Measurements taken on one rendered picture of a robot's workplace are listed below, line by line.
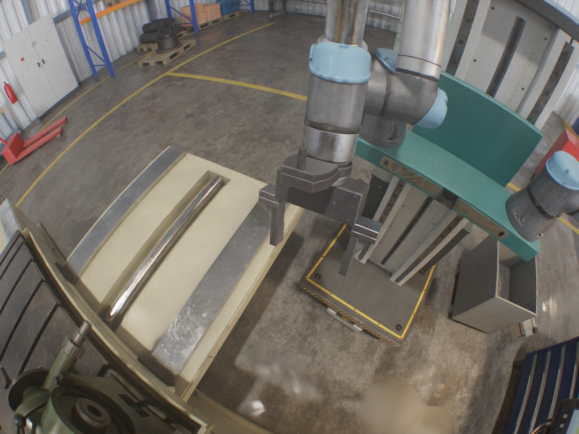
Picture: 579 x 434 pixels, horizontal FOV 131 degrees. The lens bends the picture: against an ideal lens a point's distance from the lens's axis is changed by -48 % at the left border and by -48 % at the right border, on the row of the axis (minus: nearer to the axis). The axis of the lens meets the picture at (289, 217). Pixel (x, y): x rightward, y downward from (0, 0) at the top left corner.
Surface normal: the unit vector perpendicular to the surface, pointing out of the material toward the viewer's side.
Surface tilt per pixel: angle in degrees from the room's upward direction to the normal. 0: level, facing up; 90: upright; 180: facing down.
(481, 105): 90
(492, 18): 90
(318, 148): 67
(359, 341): 0
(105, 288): 0
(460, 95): 90
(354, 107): 71
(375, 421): 0
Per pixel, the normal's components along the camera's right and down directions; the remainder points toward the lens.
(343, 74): -0.10, 0.48
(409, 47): -0.82, 0.27
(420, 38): -0.61, 0.42
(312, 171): 0.10, -0.84
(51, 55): 0.89, 0.39
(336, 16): -0.57, 0.76
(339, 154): 0.29, 0.53
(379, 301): 0.01, -0.56
